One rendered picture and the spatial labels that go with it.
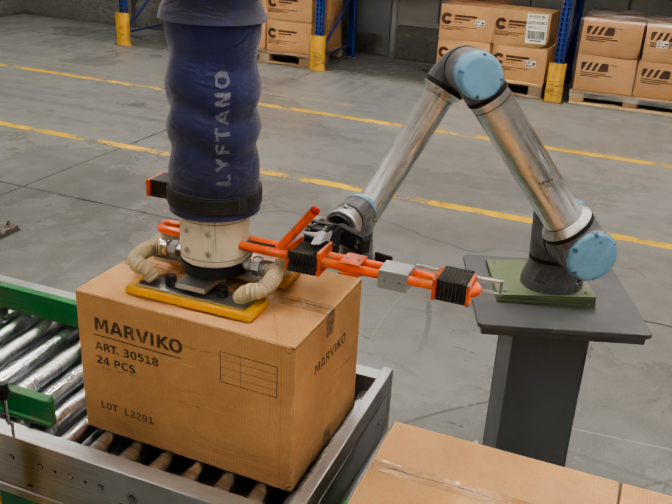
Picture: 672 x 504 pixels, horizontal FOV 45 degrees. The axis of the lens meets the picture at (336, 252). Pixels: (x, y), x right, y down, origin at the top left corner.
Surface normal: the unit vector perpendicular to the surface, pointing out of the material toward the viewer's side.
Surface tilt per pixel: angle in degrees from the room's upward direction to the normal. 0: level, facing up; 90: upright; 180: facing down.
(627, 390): 0
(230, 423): 90
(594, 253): 90
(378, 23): 90
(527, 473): 0
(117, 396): 90
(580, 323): 0
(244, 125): 69
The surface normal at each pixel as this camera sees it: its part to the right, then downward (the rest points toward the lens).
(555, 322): 0.04, -0.91
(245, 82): 0.80, 0.04
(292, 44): -0.39, 0.40
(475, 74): 0.07, 0.25
